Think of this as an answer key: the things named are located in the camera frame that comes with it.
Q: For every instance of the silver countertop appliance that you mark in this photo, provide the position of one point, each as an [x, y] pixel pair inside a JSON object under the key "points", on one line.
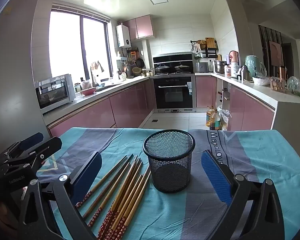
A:
{"points": [[202, 67]]}

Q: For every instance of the pink bowl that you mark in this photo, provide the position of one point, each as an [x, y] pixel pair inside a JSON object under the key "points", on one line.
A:
{"points": [[88, 91]]}

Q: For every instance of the pink wall cabinets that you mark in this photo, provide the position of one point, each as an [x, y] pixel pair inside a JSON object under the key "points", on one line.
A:
{"points": [[140, 27]]}

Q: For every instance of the kitchen window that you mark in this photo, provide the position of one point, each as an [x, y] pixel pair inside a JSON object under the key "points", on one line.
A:
{"points": [[65, 45]]}

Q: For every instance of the white microwave oven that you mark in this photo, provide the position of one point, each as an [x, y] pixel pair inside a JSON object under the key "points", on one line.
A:
{"points": [[56, 92]]}

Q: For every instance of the white wall water heater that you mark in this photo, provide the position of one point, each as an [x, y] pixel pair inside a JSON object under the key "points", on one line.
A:
{"points": [[123, 36]]}

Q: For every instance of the hanging frying pan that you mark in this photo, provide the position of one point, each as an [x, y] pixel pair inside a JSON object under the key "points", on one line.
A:
{"points": [[139, 62]]}

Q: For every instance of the steel stockpot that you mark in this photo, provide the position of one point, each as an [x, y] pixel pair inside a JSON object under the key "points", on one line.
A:
{"points": [[220, 67]]}

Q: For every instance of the plastic bag of greens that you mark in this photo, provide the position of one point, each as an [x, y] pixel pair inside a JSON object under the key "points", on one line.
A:
{"points": [[298, 87]]}

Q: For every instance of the mint green appliance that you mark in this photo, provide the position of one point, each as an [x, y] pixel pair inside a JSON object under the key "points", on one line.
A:
{"points": [[252, 65]]}

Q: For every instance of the teal grey printed tablecloth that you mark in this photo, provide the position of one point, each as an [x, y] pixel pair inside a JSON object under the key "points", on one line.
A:
{"points": [[180, 215]]}

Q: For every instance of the clear snack container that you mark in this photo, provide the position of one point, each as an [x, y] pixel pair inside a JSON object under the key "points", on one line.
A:
{"points": [[277, 85]]}

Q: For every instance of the black mesh utensil holder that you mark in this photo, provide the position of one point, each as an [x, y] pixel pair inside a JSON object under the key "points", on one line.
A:
{"points": [[171, 172]]}

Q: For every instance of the black range hood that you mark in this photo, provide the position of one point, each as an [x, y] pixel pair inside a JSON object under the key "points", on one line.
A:
{"points": [[172, 59]]}

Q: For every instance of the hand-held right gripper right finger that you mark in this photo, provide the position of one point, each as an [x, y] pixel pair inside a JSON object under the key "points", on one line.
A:
{"points": [[215, 177]]}

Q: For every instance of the black built-in oven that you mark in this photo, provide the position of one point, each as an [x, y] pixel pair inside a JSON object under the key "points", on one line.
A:
{"points": [[173, 92]]}

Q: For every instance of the pile of wooden chopsticks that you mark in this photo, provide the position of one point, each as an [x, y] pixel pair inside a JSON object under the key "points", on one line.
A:
{"points": [[126, 192]]}

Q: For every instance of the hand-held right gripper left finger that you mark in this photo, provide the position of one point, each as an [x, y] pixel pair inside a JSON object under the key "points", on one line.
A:
{"points": [[87, 177]]}

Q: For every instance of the dark thermos flask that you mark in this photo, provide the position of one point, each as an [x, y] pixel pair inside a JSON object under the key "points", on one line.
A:
{"points": [[244, 72]]}

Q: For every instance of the pink electric kettle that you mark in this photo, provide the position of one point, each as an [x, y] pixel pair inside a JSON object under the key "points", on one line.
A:
{"points": [[234, 57]]}

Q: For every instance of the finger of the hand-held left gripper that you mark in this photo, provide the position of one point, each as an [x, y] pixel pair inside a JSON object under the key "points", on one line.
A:
{"points": [[48, 147], [32, 140]]}

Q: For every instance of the black lidded pan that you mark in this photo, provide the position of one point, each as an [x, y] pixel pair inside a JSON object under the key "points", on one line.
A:
{"points": [[162, 68], [182, 68]]}

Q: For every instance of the cooking oil bottle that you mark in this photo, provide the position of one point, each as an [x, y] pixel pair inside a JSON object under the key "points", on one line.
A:
{"points": [[216, 121], [210, 117]]}

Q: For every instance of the framed wall picture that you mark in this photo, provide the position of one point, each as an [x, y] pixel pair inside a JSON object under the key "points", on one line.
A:
{"points": [[275, 53]]}

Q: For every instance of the white bowl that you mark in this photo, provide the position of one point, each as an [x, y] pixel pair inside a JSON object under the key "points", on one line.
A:
{"points": [[261, 81]]}

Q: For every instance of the pink base cabinets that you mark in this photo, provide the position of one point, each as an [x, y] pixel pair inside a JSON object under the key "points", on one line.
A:
{"points": [[247, 107], [102, 110]]}

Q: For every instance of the white plastic bag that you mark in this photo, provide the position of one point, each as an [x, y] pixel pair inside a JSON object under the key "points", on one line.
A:
{"points": [[225, 115]]}

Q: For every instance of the kitchen faucet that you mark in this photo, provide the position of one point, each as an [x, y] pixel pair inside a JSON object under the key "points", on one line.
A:
{"points": [[93, 76]]}

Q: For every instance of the wall utensil rack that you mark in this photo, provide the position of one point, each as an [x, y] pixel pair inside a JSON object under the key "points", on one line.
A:
{"points": [[207, 47]]}

